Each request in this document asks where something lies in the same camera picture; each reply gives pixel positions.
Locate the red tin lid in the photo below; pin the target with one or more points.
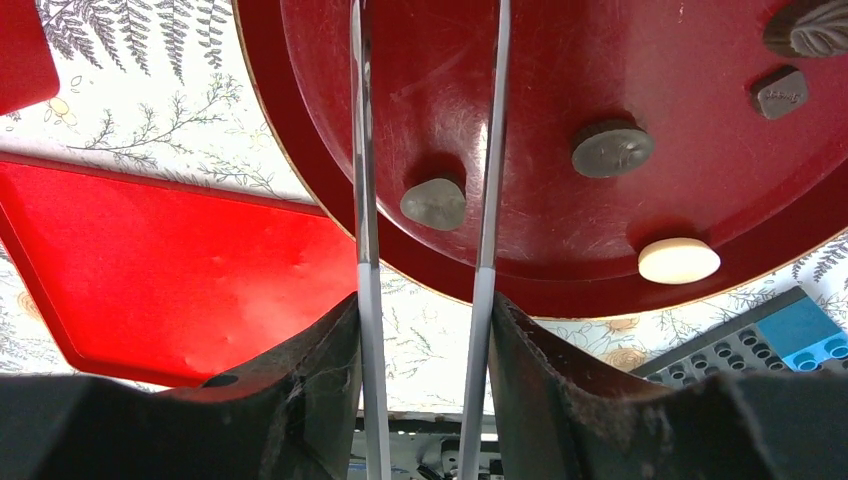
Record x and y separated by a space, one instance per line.
163 282

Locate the dark round chocolate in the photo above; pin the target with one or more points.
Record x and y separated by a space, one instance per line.
438 203

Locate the red tin box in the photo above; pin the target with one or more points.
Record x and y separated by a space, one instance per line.
28 72

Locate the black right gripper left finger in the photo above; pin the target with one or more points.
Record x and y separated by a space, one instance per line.
288 413

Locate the grey lego baseplate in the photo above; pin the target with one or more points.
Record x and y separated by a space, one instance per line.
736 346

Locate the silver tweezers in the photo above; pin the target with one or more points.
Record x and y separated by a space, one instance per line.
378 463

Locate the dark ridged chocolate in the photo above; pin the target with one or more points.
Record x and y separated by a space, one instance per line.
808 29

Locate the dark red round tray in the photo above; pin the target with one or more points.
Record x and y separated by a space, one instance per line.
761 193

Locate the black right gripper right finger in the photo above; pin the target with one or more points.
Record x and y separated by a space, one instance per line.
564 414

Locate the dark cylinder chocolate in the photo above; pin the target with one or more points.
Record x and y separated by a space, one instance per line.
610 148

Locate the white dome chocolate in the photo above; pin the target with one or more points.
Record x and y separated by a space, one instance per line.
677 261

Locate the small dark square chocolate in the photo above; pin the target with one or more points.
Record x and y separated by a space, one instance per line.
779 93

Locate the blue lego brick on baseplate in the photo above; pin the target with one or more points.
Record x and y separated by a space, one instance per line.
803 336

